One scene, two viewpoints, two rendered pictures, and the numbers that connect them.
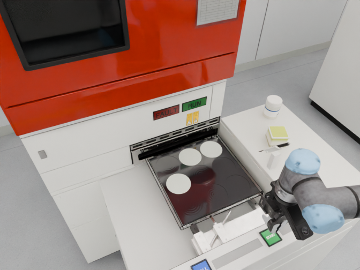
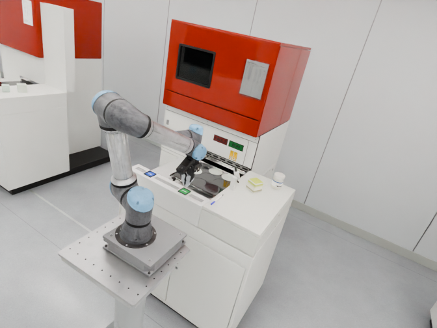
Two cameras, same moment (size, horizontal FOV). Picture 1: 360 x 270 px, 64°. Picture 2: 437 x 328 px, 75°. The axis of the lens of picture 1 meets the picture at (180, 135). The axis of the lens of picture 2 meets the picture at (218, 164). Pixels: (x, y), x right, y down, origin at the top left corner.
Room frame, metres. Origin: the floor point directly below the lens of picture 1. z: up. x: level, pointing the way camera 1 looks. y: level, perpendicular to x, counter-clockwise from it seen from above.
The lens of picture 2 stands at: (-0.28, -1.51, 1.83)
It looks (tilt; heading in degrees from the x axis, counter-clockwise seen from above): 25 degrees down; 52
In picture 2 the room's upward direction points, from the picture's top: 12 degrees clockwise
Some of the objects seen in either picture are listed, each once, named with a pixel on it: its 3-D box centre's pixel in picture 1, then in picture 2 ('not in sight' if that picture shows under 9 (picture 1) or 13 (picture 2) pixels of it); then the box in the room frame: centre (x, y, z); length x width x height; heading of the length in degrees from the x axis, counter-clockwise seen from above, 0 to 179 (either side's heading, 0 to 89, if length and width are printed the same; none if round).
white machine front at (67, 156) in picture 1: (137, 133); (205, 143); (0.86, 0.18, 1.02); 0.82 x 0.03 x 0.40; 117
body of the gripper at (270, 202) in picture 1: (280, 202); (191, 162); (0.47, -0.30, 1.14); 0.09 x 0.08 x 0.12; 26
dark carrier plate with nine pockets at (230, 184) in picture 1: (201, 174); (207, 176); (0.74, -0.10, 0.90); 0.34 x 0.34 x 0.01; 27
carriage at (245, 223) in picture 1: (239, 230); not in sight; (0.51, -0.23, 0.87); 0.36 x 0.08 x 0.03; 117
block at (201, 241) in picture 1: (202, 244); not in sight; (0.44, -0.09, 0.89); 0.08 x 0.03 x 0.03; 27
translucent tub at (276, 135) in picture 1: (276, 136); (254, 185); (0.88, -0.42, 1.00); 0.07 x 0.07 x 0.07; 2
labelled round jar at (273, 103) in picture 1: (272, 107); (278, 180); (1.06, -0.43, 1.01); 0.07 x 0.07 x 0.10
